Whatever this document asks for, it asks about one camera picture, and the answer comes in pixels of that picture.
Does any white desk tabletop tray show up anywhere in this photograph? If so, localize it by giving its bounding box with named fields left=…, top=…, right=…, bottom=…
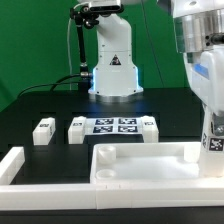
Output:
left=90, top=142, right=224, bottom=188

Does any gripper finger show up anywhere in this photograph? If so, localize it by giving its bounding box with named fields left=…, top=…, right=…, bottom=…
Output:
left=213, top=115, right=224, bottom=136

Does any black camera on mount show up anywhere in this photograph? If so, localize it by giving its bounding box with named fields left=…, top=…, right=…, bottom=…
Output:
left=88, top=0, right=123, bottom=14

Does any black cable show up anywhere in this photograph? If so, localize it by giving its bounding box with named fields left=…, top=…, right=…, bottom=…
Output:
left=16, top=73, right=84, bottom=98

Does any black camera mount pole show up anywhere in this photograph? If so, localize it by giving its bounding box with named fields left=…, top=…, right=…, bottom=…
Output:
left=70, top=6, right=99, bottom=92

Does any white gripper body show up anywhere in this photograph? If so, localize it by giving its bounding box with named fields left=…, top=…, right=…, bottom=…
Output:
left=183, top=46, right=224, bottom=116

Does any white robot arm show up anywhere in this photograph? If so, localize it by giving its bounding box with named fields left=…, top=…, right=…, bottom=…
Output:
left=78, top=0, right=224, bottom=137

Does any fiducial marker base sheet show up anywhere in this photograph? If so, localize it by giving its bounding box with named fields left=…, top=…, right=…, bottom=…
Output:
left=85, top=117, right=142, bottom=135

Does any white U-shaped obstacle fence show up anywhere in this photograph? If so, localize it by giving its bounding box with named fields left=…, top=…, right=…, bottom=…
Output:
left=0, top=147, right=224, bottom=211

